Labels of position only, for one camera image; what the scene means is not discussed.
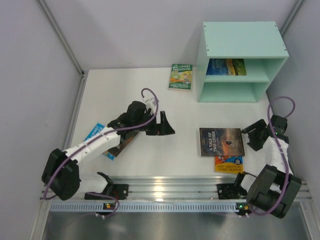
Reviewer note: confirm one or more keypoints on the Three Days to See book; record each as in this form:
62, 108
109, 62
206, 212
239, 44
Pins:
114, 152

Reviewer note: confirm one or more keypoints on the yellow 130-Storey Treehouse book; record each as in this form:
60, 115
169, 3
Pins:
228, 164

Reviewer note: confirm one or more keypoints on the Animal Farm book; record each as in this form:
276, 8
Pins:
226, 67

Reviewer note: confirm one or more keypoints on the green Treehouse book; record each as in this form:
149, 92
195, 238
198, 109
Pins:
181, 77

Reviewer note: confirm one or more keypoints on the grey slotted cable duct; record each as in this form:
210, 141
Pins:
148, 207

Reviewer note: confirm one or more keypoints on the mint green shelf cabinet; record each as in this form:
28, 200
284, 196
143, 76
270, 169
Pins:
258, 43

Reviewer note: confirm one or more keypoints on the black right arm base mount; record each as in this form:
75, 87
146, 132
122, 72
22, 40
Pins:
232, 191

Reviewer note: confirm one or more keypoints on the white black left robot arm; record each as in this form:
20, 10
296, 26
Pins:
63, 173

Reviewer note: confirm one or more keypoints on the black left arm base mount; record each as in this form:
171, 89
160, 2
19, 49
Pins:
111, 189

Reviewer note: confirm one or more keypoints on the aluminium rail frame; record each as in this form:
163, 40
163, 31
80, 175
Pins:
156, 169

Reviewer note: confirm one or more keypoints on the blue Treehouse book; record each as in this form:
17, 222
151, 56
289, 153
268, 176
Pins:
99, 127

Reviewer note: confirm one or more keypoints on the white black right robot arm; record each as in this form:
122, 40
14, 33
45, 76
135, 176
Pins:
275, 185

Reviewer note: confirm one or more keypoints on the A Tale of Two Cities book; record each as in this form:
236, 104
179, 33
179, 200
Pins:
221, 142

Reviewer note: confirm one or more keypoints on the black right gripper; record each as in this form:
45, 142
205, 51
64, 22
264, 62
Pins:
256, 136

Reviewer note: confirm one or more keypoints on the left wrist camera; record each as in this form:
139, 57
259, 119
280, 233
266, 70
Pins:
150, 102

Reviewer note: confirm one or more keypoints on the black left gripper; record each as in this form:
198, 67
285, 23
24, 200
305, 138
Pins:
155, 127

